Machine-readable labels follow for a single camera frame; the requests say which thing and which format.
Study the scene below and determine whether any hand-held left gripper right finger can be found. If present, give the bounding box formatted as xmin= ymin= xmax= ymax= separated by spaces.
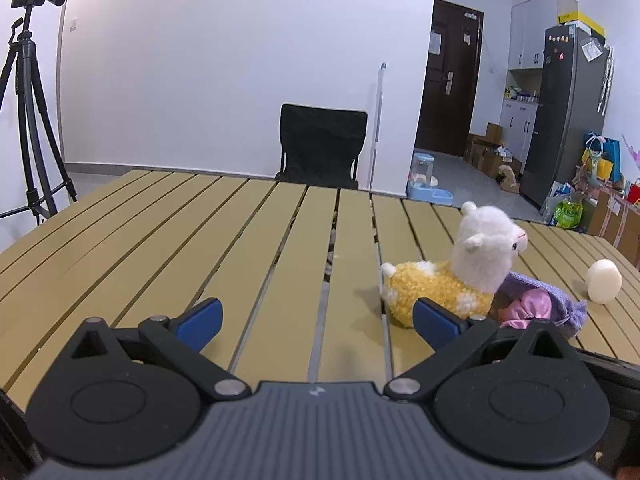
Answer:
xmin=382 ymin=297 xmax=583 ymax=403

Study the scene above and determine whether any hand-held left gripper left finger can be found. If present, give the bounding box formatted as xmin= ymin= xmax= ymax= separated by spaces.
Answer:
xmin=60 ymin=297 xmax=253 ymax=403

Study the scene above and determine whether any white and yellow alpaca plush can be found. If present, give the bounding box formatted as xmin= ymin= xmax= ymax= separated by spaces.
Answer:
xmin=378 ymin=201 xmax=530 ymax=329

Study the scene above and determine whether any pink satin cloth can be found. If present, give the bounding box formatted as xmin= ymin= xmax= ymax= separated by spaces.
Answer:
xmin=497 ymin=292 xmax=553 ymax=331

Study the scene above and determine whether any purple pink cloth toy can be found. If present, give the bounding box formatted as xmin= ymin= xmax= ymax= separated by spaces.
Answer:
xmin=492 ymin=271 xmax=588 ymax=338

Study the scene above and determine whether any cream foam ball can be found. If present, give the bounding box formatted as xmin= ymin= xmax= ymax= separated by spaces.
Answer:
xmin=586 ymin=258 xmax=623 ymax=305

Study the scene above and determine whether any tan folding slat table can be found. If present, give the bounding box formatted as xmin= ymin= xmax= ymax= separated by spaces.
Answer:
xmin=0 ymin=170 xmax=640 ymax=411

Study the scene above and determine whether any blue pet water dispenser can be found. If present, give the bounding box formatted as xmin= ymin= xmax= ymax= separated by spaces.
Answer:
xmin=406 ymin=152 xmax=454 ymax=206

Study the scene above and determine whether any tan animal toy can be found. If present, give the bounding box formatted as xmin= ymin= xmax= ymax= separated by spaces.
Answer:
xmin=497 ymin=165 xmax=521 ymax=195

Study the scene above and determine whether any green plastic bag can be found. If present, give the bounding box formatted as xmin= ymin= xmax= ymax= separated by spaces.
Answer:
xmin=552 ymin=182 xmax=586 ymax=228

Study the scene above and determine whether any brown cardboard box pile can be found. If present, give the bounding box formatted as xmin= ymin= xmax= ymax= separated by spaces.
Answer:
xmin=465 ymin=122 xmax=523 ymax=178

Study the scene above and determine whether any large cardboard box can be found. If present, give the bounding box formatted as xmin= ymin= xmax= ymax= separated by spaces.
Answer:
xmin=585 ymin=185 xmax=640 ymax=261

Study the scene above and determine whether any white lower cabinet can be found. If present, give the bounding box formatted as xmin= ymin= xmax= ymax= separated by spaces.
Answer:
xmin=499 ymin=100 xmax=538 ymax=168

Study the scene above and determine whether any white cabinet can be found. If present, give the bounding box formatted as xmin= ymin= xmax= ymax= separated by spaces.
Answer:
xmin=499 ymin=100 xmax=538 ymax=168
xmin=509 ymin=0 xmax=558 ymax=72

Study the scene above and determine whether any black folding chair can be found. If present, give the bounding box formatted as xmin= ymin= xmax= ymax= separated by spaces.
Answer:
xmin=275 ymin=103 xmax=369 ymax=190

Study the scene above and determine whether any dark brown door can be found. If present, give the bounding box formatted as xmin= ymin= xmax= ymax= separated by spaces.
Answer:
xmin=415 ymin=0 xmax=483 ymax=157

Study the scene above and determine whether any grey refrigerator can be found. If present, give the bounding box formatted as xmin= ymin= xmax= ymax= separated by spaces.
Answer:
xmin=520 ymin=25 xmax=613 ymax=208

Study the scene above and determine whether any blue gift bag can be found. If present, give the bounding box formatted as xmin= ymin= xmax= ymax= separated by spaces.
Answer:
xmin=582 ymin=131 xmax=623 ymax=183

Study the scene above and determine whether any row of small bottles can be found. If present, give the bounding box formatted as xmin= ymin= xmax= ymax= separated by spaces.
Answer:
xmin=505 ymin=85 xmax=541 ymax=103

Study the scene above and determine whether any purple flower decoration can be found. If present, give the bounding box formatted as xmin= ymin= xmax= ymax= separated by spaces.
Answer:
xmin=620 ymin=135 xmax=640 ymax=181

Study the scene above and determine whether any black tripod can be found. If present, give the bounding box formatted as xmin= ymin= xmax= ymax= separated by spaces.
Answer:
xmin=0 ymin=0 xmax=78 ymax=226

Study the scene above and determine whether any white upper cabinet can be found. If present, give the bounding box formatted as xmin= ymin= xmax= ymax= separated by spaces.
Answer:
xmin=509 ymin=0 xmax=558 ymax=72

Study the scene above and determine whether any white paper on refrigerator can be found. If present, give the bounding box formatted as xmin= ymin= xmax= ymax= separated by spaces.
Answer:
xmin=580 ymin=37 xmax=606 ymax=61

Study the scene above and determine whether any yellow flat box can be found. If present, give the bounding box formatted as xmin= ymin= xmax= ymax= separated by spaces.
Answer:
xmin=557 ymin=9 xmax=606 ymax=36

